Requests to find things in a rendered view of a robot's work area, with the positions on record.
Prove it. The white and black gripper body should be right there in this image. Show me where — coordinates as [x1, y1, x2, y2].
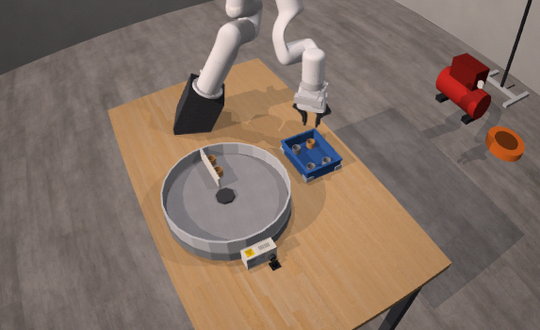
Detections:
[297, 82, 328, 113]

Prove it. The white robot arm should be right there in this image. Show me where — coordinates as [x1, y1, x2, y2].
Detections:
[192, 0, 329, 107]

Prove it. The bronze bushing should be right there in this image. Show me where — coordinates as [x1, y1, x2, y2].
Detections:
[306, 139, 315, 149]
[207, 155, 216, 166]
[214, 166, 223, 177]

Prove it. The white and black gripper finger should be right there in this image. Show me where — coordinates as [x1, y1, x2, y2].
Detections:
[293, 103, 307, 125]
[315, 105, 331, 128]

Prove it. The blue crate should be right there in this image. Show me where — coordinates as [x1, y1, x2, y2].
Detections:
[281, 128, 343, 179]

